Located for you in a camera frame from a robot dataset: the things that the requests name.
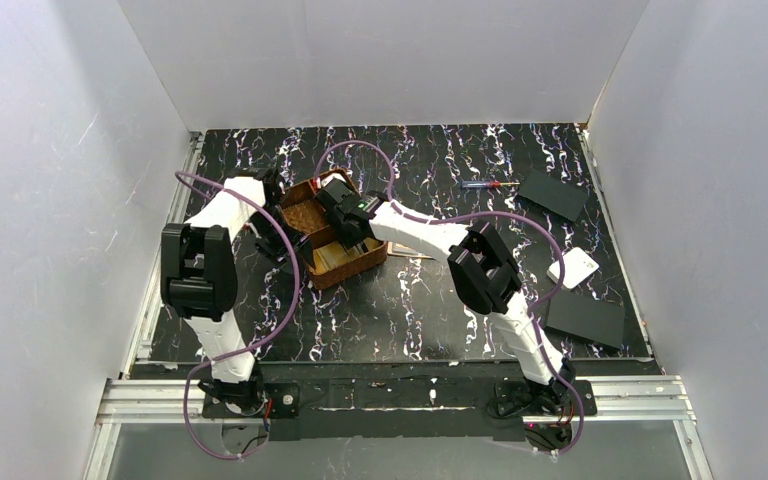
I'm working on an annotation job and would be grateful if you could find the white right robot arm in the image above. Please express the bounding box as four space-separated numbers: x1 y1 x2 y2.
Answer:
314 175 574 402

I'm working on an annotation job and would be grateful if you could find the aluminium frame rail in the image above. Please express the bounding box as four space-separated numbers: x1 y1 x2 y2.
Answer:
84 374 712 479

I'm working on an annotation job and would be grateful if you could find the black flat box near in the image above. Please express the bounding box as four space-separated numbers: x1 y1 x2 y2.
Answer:
545 291 625 350

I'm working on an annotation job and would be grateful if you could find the white small box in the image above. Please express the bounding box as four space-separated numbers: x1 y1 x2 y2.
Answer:
547 247 599 290

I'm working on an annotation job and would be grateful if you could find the blue red screwdriver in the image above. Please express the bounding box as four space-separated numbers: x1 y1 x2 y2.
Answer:
460 180 520 190

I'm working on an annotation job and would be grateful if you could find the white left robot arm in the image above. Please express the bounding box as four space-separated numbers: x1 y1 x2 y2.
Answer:
160 167 313 409

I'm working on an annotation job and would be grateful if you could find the black flat box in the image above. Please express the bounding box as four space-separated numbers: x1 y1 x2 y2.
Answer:
545 291 625 350
516 171 589 221

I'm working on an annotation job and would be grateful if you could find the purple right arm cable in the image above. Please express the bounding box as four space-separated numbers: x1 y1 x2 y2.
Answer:
314 140 585 456

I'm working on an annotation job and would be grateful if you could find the yellow VIP card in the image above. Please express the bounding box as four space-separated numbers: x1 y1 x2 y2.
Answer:
313 241 359 275

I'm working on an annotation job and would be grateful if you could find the brown woven basket card holder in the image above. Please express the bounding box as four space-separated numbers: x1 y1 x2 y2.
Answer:
281 168 388 290

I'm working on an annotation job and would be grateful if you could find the black flat box far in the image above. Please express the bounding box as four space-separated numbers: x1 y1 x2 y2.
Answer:
516 171 589 221

